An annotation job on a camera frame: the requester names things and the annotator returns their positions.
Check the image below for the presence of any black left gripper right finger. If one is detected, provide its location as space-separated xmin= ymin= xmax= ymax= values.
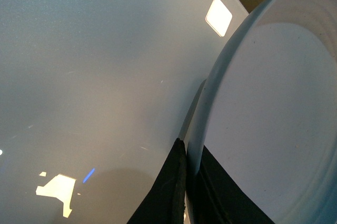
xmin=187 ymin=147 xmax=274 ymax=223

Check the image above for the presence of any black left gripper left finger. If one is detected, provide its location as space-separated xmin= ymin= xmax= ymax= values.
xmin=128 ymin=138 xmax=186 ymax=223

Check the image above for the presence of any white round plate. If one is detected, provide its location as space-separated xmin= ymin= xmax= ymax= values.
xmin=186 ymin=0 xmax=336 ymax=223

